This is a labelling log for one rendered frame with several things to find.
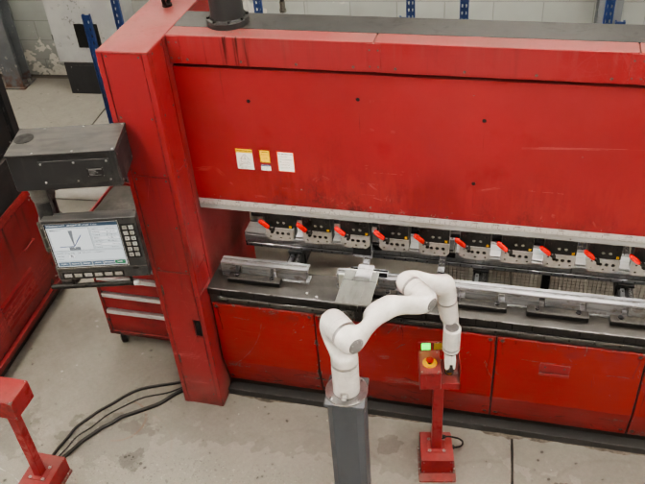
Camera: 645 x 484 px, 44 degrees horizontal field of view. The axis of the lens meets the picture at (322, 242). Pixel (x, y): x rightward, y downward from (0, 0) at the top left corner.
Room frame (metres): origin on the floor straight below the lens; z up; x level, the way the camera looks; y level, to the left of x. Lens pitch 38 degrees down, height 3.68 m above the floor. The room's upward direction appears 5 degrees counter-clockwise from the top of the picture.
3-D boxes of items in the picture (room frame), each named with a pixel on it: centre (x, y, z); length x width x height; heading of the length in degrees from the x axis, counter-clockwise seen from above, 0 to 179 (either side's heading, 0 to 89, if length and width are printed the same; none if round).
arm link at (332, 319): (2.40, -0.04, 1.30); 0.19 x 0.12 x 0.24; 29
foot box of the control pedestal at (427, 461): (2.68, -0.52, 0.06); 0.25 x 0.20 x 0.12; 174
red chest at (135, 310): (3.98, 1.13, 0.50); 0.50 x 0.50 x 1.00; 73
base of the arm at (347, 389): (2.37, -0.05, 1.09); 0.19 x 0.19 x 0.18
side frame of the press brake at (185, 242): (3.66, 0.68, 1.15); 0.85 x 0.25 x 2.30; 163
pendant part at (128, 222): (3.07, 1.08, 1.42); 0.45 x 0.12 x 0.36; 87
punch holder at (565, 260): (2.92, -1.14, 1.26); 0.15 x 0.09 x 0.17; 73
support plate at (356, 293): (3.07, -0.16, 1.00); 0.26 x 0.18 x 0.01; 163
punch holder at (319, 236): (3.27, 0.01, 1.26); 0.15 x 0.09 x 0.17; 73
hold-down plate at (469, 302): (2.98, -0.76, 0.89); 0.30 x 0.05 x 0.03; 73
